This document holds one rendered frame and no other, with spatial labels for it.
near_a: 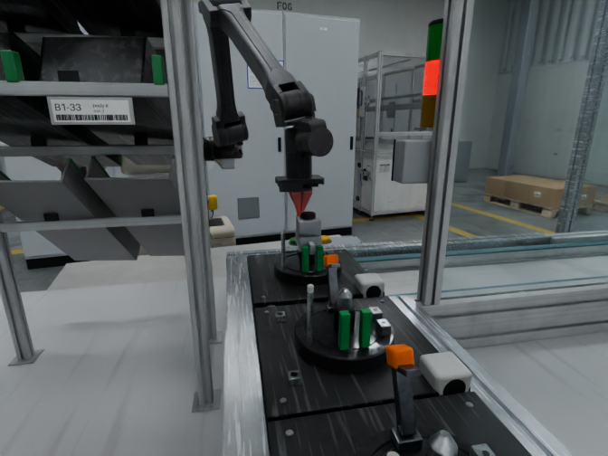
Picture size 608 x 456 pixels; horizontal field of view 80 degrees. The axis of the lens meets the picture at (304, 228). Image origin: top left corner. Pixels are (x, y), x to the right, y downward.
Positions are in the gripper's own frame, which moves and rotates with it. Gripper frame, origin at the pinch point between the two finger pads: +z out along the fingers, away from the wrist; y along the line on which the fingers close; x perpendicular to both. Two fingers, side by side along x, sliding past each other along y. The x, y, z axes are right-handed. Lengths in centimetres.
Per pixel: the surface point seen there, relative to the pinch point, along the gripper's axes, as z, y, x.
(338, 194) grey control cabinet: 56, 97, 305
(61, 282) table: 19, -61, 19
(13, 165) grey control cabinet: 8, -193, 262
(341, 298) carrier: 2.0, -1.0, -37.2
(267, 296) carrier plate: 8.9, -9.8, -20.7
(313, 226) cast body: -1.4, 0.3, -13.6
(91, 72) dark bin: -27.1, -30.7, -27.4
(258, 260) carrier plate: 8.7, -10.1, -2.6
